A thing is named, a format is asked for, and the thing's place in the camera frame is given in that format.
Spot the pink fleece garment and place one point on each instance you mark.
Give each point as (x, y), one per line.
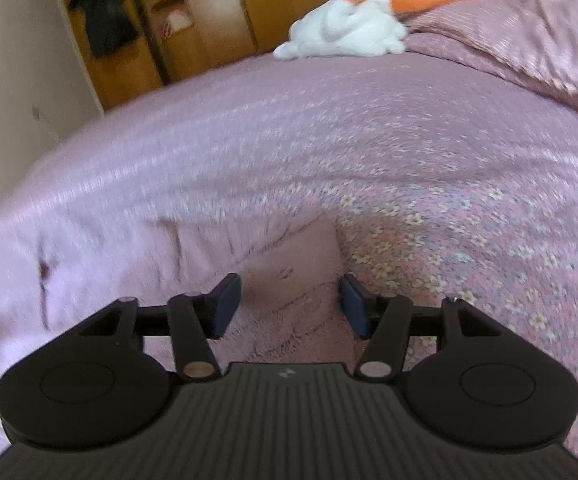
(289, 270)

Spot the pink satin pillow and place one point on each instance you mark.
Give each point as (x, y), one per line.
(519, 30)

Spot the black hanging garment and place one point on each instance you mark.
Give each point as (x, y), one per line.
(104, 20)

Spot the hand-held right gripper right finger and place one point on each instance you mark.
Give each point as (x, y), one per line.
(354, 307)

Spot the pink floral bed sheet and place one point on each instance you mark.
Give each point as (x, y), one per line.
(469, 220)

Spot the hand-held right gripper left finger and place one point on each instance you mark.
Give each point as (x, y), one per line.
(226, 307)

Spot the lilac fleece blanket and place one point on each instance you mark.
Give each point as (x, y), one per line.
(144, 170)

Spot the wooden wardrobe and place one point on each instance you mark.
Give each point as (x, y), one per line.
(229, 5)

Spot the white and orange plush toy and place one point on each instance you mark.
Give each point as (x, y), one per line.
(349, 27)

